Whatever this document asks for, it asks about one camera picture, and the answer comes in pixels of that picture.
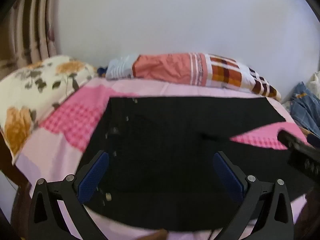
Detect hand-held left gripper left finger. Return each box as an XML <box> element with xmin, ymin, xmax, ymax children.
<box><xmin>28</xmin><ymin>150</ymin><xmax>110</xmax><ymax>240</ymax></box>

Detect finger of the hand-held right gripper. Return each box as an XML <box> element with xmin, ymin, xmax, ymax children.
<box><xmin>287</xmin><ymin>149</ymin><xmax>320</xmax><ymax>181</ymax></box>
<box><xmin>277</xmin><ymin>129</ymin><xmax>320</xmax><ymax>157</ymax></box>

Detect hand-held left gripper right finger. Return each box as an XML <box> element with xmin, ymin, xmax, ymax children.
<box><xmin>212</xmin><ymin>151</ymin><xmax>294</xmax><ymax>240</ymax></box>

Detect black pants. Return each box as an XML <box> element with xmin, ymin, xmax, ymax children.
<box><xmin>76</xmin><ymin>96</ymin><xmax>320</xmax><ymax>232</ymax></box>

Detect blue denim garment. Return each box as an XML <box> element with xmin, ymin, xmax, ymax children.
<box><xmin>289</xmin><ymin>81</ymin><xmax>320</xmax><ymax>139</ymax></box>

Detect white cloth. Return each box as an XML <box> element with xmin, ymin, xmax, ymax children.
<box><xmin>306</xmin><ymin>71</ymin><xmax>320</xmax><ymax>90</ymax></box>

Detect pink checked bedsheet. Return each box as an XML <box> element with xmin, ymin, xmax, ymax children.
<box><xmin>15</xmin><ymin>77</ymin><xmax>315</xmax><ymax>240</ymax></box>

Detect floral pillow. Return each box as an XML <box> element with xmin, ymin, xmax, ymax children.
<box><xmin>0</xmin><ymin>55</ymin><xmax>98</xmax><ymax>165</ymax></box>

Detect light blue striped cloth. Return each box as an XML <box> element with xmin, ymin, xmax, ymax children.
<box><xmin>105</xmin><ymin>55</ymin><xmax>139</xmax><ymax>80</ymax></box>

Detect orange plaid folded quilt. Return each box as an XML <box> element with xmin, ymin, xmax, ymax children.
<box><xmin>131</xmin><ymin>52</ymin><xmax>282</xmax><ymax>100</ymax></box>

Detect striped floral curtain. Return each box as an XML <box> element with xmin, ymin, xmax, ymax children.
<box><xmin>0</xmin><ymin>0</ymin><xmax>62</xmax><ymax>68</ymax></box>

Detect wooden bed frame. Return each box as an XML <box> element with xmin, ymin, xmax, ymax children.
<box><xmin>0</xmin><ymin>130</ymin><xmax>32</xmax><ymax>233</ymax></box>

